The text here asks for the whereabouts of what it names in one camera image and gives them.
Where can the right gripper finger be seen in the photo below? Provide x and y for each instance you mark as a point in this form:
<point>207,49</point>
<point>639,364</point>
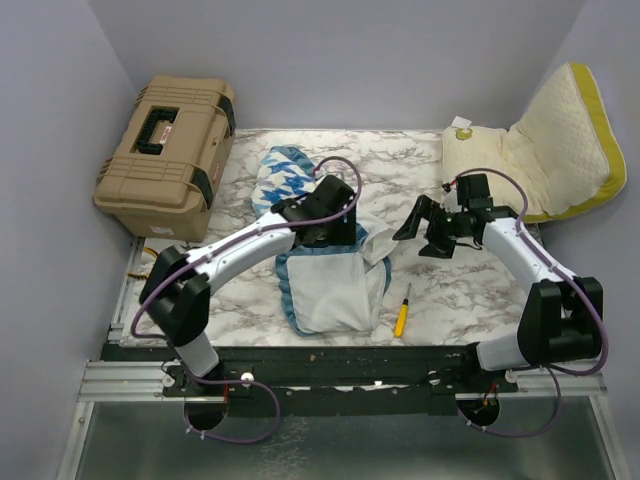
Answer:
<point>439,250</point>
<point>421,210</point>

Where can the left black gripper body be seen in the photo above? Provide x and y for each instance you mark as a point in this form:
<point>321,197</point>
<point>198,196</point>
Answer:
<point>337,232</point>

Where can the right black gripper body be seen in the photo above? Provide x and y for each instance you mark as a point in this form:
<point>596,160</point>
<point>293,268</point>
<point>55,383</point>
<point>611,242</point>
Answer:
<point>445,227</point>

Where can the white blue-trimmed pillowcase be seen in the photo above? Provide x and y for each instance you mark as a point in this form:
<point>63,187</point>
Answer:
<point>332,289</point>

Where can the cream yellow-edged pillow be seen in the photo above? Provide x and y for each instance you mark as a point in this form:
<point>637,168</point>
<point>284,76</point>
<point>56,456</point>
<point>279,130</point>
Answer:
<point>560,160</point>

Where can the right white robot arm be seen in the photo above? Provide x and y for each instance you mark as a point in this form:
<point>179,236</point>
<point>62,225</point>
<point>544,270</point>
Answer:
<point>562,317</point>

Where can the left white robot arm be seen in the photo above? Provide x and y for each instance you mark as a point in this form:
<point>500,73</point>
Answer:
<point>177,294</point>

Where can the tan plastic toolbox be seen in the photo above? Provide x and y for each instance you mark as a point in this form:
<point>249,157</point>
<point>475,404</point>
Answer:
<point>162,179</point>

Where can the yellow handled screwdriver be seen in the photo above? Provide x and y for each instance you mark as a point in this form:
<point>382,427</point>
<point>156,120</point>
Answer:
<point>403,313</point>

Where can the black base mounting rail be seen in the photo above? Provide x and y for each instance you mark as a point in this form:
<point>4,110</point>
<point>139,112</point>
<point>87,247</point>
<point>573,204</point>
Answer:
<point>325,381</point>

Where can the yellow handled pliers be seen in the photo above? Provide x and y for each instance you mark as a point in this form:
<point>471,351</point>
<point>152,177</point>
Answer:
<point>138,270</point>

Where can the aluminium extrusion frame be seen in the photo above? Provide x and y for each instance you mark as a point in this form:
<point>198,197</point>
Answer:
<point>128,382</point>

